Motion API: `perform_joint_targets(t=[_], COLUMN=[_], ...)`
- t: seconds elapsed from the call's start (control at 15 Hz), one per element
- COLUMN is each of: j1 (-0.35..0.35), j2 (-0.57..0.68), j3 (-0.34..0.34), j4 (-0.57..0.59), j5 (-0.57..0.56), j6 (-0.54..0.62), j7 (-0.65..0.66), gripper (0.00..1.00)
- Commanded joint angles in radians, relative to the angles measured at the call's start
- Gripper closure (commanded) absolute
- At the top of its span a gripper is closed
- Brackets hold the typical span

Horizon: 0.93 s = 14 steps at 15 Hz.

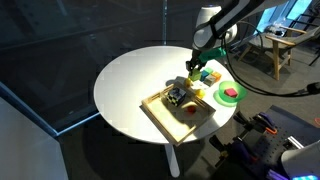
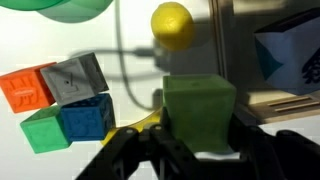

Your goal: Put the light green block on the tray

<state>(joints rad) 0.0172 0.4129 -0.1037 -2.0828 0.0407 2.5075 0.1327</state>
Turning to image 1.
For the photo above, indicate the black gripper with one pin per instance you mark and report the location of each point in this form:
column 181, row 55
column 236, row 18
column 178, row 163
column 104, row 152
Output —
column 199, row 57

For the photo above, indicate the light green block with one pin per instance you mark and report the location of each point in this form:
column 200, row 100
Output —
column 195, row 75

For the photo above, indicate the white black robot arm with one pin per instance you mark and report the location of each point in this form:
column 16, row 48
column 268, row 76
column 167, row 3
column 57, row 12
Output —
column 213, row 23

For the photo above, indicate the white robot base blue light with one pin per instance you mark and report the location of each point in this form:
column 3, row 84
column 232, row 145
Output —
column 301, row 161

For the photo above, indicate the teal green block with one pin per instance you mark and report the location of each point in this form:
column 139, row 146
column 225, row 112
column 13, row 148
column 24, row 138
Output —
column 208, row 70

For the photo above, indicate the gray block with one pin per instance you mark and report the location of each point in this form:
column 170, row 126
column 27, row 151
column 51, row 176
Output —
column 210, row 81

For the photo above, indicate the pink red block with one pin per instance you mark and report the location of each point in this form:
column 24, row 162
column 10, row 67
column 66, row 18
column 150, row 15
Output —
column 231, row 92

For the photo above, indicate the wooden tray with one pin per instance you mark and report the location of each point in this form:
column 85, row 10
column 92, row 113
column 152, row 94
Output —
column 176, row 121

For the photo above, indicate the yellow toy lemon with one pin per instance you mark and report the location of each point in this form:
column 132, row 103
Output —
column 200, row 93

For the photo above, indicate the black white patterned cube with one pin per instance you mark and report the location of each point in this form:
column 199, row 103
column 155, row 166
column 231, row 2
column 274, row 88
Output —
column 175, row 96

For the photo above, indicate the red toy strawberry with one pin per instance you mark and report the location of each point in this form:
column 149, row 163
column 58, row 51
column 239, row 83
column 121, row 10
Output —
column 191, row 109

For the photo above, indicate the green translucent bowl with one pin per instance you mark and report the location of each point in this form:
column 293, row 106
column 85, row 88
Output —
column 238, row 96

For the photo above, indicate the purple clamp orange tips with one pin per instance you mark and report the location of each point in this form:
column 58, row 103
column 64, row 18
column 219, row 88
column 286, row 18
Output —
column 265, row 121
column 241, row 150

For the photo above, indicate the wooden chair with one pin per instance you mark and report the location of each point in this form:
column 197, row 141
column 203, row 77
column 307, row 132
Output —
column 283, row 43

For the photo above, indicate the black perforated breadboard plate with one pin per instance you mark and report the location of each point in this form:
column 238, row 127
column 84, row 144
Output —
column 283, row 136

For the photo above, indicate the grey white board panel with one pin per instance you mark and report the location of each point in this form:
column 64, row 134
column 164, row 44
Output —
column 26, row 150

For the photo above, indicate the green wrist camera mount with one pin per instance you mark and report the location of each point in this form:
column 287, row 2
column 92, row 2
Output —
column 215, row 54

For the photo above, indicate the metal glass partition frame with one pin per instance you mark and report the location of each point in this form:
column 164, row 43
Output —
column 164, row 20

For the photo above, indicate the white table pedestal leg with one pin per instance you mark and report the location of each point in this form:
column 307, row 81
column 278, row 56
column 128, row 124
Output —
column 172, row 161

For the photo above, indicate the aluminium rail piece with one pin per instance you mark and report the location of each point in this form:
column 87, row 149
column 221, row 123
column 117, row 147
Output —
column 295, row 142

